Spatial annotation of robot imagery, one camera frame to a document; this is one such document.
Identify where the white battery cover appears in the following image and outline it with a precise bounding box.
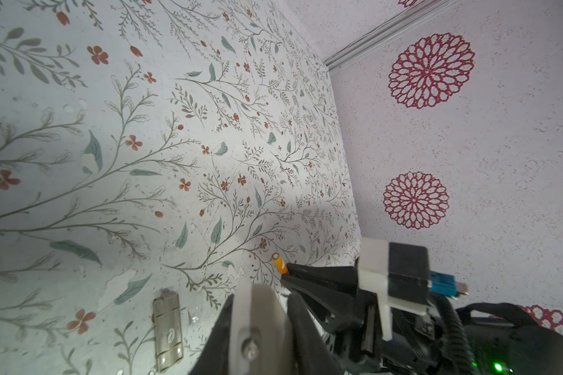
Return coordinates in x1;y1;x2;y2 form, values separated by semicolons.
153;290;183;373

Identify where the orange battery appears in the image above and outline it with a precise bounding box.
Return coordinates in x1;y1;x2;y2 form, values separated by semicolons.
272;253;289;275

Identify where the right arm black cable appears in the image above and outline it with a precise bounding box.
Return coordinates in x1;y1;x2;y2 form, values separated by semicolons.
429;292;482;375

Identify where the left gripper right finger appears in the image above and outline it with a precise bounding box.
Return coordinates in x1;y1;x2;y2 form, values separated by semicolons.
287;293;342;375

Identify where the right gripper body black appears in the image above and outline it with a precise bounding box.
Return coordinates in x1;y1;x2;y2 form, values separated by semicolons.
309;287;450;374

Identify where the white remote control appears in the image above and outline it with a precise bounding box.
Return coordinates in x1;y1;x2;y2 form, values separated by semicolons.
228;284;295;375

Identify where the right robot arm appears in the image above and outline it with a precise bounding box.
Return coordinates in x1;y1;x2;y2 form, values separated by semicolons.
281;264;563;374

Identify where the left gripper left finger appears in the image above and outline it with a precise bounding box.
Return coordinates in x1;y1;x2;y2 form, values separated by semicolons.
189;295;234;375

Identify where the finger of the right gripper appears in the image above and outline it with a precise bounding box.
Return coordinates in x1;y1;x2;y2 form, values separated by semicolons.
287;263;358;281
281;275;361;328

